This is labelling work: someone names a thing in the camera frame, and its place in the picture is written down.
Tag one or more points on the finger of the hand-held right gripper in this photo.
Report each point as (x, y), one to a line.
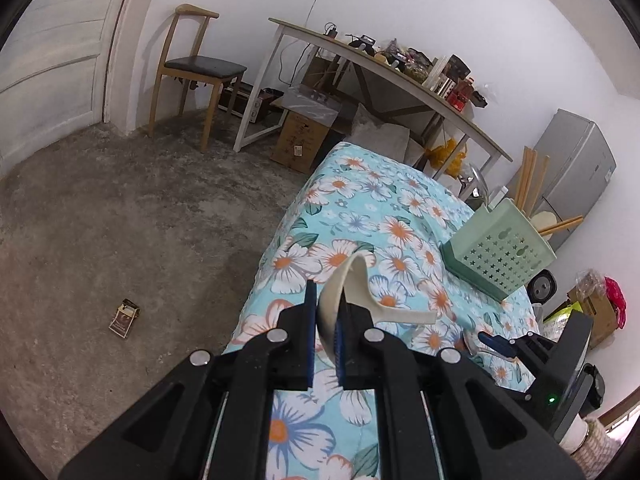
(497, 342)

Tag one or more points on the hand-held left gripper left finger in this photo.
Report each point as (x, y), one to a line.
(312, 340)

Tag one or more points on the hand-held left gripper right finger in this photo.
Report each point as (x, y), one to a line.
(341, 355)

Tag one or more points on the metal spoon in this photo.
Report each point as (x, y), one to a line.
(471, 345)

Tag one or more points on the cream plastic scoop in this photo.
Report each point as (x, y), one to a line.
(330, 305)

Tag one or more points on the green plastic utensil holder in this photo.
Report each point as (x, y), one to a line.
(482, 220)

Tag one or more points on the bamboo chopstick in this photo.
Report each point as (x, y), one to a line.
(522, 180)
(567, 221)
(555, 229)

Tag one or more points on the white ceramic spoon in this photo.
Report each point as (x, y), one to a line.
(542, 221)

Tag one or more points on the black round scale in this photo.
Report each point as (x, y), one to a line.
(595, 385)

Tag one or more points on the green yellow bag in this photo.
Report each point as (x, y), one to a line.
(562, 315)

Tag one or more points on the cardboard box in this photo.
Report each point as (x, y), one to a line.
(300, 142)
(597, 310)
(320, 72)

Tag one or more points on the black round appliance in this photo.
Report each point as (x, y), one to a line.
(544, 287)

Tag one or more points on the white cup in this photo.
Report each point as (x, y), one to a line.
(575, 435)

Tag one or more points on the red plastic bag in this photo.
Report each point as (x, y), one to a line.
(615, 300)

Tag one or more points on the woven basket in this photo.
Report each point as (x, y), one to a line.
(602, 442)

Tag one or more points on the floral blue tablecloth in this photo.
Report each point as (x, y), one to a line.
(360, 200)

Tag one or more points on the metal kettle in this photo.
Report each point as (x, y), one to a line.
(472, 185)

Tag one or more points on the cigarette pack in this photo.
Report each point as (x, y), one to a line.
(124, 320)

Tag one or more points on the yellow plastic bag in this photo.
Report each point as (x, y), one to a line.
(447, 157)

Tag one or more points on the grey refrigerator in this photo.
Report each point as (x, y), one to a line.
(575, 160)

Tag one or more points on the white desk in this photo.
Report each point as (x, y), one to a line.
(475, 132)

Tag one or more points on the clear plastic storage box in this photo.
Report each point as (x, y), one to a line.
(310, 102)

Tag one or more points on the toaster oven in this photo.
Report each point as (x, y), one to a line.
(247, 102)

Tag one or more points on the red box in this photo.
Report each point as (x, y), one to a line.
(460, 92)

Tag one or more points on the stack of books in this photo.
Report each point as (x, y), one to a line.
(442, 75)

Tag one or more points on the glass jar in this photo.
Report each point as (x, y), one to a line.
(420, 71)

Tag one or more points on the wooden chair with dark seat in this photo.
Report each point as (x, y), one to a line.
(205, 66)

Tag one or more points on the black charger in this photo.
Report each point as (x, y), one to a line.
(362, 42)

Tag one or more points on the white wooden door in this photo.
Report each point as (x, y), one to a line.
(50, 50)

